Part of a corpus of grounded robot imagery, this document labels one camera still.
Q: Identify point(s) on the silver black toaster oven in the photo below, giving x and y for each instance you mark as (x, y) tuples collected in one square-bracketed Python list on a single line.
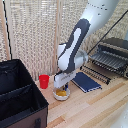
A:
[(116, 45)]

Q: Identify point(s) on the woven beige divider screen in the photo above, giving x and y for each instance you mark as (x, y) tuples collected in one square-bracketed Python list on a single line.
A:
[(33, 33)]

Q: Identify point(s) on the grey ribbed oven tray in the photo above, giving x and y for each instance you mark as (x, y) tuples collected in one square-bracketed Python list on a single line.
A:
[(108, 61)]

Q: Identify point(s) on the black fabric storage box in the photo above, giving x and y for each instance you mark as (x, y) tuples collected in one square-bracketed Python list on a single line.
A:
[(18, 96)]

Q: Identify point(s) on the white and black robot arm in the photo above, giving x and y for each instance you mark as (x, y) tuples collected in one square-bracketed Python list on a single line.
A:
[(76, 43)]

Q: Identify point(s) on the red plastic cup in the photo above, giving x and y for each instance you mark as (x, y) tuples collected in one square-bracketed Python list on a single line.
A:
[(44, 81)]

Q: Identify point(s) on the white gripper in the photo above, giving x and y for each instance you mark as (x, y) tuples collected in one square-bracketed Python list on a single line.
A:
[(63, 79)]

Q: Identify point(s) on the dark blue book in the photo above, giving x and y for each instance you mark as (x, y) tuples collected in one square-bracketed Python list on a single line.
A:
[(86, 82)]

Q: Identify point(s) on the white bowl with yellow food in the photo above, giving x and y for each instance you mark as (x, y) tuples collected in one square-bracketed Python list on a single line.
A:
[(62, 94)]

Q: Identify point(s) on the thin black pole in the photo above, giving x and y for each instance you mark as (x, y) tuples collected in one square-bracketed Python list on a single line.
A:
[(6, 30)]

